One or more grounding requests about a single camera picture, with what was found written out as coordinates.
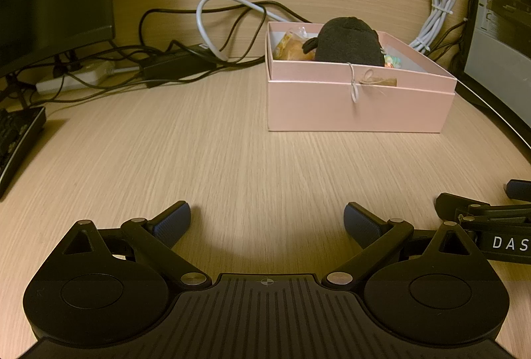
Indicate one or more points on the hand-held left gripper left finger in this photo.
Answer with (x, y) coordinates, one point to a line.
(174, 220)

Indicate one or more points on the black keyboard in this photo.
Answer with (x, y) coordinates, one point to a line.
(14, 143)

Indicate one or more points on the black plush toy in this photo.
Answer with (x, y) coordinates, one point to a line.
(348, 39)

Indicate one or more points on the pink pig toy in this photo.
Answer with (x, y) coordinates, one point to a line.
(392, 61)

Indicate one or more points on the white power strip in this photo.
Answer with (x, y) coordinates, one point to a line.
(70, 81)

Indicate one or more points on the pink cardboard box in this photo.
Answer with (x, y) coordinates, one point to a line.
(352, 110)

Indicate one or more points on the brown packaged bread buns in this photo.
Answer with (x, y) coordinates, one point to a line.
(296, 49)

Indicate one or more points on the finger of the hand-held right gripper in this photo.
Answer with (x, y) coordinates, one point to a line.
(520, 189)
(452, 202)

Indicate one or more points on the computer tower case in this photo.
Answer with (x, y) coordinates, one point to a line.
(502, 22)

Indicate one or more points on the black power adapter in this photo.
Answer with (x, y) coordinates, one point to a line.
(174, 62)

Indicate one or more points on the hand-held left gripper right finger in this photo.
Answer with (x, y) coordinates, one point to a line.
(360, 220)

